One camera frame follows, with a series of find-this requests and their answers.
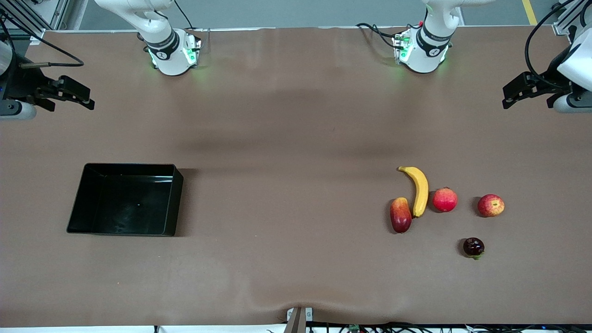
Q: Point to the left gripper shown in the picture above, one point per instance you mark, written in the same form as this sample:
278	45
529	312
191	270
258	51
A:
550	78

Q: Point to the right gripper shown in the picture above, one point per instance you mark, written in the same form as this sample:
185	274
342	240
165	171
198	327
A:
22	83

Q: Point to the red yellow apple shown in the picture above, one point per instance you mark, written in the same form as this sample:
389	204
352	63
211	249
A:
491	206

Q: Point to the black plastic box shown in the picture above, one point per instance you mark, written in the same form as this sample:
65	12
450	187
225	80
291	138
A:
125	203

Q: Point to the yellow banana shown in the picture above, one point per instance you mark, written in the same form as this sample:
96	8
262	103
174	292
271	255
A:
421	189

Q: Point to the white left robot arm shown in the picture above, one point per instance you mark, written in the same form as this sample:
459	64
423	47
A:
425	60

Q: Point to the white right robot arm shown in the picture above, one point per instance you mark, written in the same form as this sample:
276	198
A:
171	60

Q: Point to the red pomegranate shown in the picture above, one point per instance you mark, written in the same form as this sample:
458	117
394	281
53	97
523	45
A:
445	200

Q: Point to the dark purple mangosteen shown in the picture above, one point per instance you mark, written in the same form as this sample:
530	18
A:
473	247

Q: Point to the red orange mango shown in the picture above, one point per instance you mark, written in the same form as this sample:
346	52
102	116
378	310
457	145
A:
400	216

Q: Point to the brown table cover mat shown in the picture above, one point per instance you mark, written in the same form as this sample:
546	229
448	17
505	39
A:
277	254

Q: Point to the small green circuit board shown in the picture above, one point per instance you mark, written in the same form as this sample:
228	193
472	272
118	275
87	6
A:
354	328

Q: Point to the metal table clamp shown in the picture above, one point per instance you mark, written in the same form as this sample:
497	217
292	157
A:
298	321

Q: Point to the aluminium frame profile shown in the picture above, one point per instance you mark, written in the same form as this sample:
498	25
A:
55	14
562	27

